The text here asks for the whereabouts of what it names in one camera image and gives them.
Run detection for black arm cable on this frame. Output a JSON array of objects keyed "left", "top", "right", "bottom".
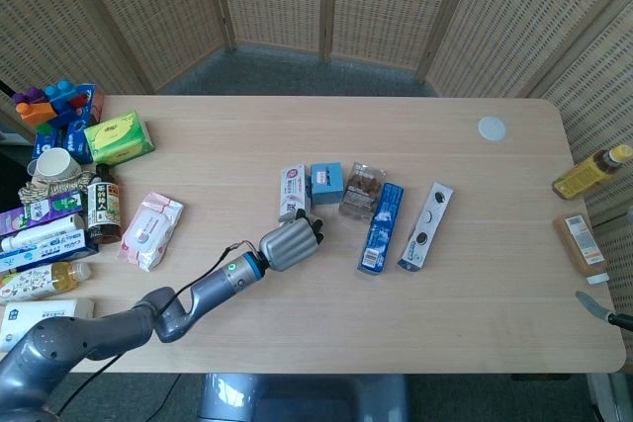
[{"left": 48, "top": 239, "right": 261, "bottom": 416}]

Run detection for white blue Oreo cookie box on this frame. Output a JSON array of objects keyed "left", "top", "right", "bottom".
[{"left": 397, "top": 182, "right": 455, "bottom": 273}]

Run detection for knife with black handle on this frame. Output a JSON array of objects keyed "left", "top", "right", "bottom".
[{"left": 575, "top": 291, "right": 633, "bottom": 332}]

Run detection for dark tea bottle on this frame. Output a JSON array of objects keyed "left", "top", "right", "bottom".
[{"left": 86, "top": 163, "right": 123, "bottom": 245}]

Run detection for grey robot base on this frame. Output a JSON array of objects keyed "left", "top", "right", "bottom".
[{"left": 197, "top": 373, "right": 411, "bottom": 422}]

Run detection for green tissue pack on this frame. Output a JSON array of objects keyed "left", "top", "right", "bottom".
[{"left": 82, "top": 110, "right": 156, "bottom": 165}]

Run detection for yellow tea bottle floral label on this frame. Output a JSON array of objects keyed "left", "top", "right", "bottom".
[{"left": 0, "top": 261, "right": 93, "bottom": 307}]

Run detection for yellow tea bottle yellow cap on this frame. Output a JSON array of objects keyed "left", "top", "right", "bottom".
[{"left": 552, "top": 143, "right": 633, "bottom": 201}]

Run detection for pink white wet wipes pack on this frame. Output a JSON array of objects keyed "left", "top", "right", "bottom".
[{"left": 117, "top": 191, "right": 184, "bottom": 273}]

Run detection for white tube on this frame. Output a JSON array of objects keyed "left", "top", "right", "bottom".
[{"left": 0, "top": 213, "right": 86, "bottom": 253}]

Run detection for brown bottle white cap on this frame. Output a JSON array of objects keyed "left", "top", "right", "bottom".
[{"left": 552, "top": 213, "right": 610, "bottom": 287}]

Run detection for white paper cup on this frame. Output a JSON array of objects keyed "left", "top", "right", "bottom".
[{"left": 27, "top": 146, "right": 80, "bottom": 181}]

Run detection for white round table cap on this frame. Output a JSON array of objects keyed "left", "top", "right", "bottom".
[{"left": 477, "top": 116, "right": 509, "bottom": 142}]

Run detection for blue white flat box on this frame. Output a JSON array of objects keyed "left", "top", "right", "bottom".
[{"left": 0, "top": 228, "right": 100, "bottom": 275}]

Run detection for woven rope bundle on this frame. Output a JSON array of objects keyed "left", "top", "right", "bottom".
[{"left": 18, "top": 170, "right": 98, "bottom": 204}]

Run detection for white printed carton box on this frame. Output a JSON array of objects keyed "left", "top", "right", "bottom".
[{"left": 279, "top": 163, "right": 314, "bottom": 225}]

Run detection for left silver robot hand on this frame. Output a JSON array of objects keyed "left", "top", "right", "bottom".
[{"left": 257, "top": 209, "right": 326, "bottom": 273}]

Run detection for blue red tissue pack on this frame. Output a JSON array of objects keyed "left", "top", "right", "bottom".
[{"left": 72, "top": 83, "right": 107, "bottom": 126}]

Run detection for clear bag of cookies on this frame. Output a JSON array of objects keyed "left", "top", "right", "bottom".
[{"left": 337, "top": 161, "right": 387, "bottom": 221}]

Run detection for light blue cube box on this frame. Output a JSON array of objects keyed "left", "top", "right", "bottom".
[{"left": 309, "top": 161, "right": 345, "bottom": 206}]

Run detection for colourful toy blocks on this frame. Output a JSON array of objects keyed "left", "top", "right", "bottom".
[{"left": 13, "top": 79, "right": 93, "bottom": 129}]

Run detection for blue Oreo box with barcode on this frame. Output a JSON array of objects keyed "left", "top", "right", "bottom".
[{"left": 356, "top": 182, "right": 405, "bottom": 276}]

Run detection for purple carton box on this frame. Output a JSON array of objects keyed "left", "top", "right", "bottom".
[{"left": 0, "top": 189, "right": 84, "bottom": 238}]

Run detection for white box bottom left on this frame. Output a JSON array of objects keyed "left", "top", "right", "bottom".
[{"left": 0, "top": 297, "right": 95, "bottom": 353}]

